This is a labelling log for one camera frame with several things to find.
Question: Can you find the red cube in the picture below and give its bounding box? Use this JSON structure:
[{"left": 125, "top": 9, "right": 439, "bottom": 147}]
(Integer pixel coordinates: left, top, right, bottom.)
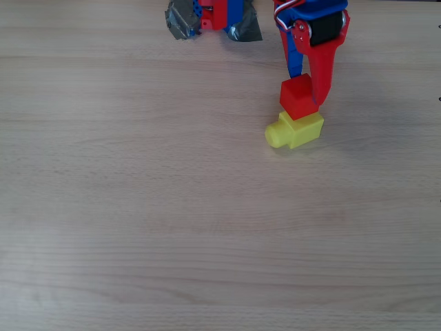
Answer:
[{"left": 279, "top": 72, "right": 320, "bottom": 121}]

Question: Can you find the red white gripper servo cable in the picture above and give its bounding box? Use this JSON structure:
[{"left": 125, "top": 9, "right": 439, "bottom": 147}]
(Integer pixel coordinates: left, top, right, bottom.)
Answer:
[{"left": 274, "top": 0, "right": 306, "bottom": 30}]

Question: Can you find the crumpled grey duct tape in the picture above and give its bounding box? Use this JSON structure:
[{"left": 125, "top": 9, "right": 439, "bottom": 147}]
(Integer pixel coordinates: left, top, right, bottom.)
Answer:
[{"left": 164, "top": 0, "right": 203, "bottom": 41}]

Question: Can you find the flat dark grey duct tape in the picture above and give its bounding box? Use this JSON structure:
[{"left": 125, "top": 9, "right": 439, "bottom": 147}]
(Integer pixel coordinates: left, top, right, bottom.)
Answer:
[{"left": 223, "top": 0, "right": 263, "bottom": 43}]

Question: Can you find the red blue robot base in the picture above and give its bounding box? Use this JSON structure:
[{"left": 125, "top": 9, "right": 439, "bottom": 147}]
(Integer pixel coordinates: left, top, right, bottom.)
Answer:
[{"left": 196, "top": 0, "right": 246, "bottom": 35}]

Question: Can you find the yellow block with round peg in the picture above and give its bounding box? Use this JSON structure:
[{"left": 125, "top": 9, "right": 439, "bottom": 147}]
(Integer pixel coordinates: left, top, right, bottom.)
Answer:
[{"left": 264, "top": 110, "right": 325, "bottom": 150}]

